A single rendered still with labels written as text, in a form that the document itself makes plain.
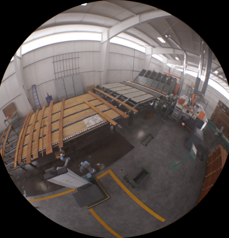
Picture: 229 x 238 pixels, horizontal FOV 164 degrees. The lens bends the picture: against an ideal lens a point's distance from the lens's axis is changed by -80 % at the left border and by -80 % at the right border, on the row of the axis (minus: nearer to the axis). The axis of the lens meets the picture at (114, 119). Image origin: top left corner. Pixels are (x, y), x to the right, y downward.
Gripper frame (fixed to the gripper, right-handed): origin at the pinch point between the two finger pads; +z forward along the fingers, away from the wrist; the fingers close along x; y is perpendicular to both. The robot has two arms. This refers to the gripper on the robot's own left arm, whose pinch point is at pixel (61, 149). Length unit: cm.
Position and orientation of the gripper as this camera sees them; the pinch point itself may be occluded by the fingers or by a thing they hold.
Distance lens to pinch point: 236.5
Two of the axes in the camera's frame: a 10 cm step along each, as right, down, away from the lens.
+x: 0.3, -7.8, -6.2
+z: -4.7, -5.6, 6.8
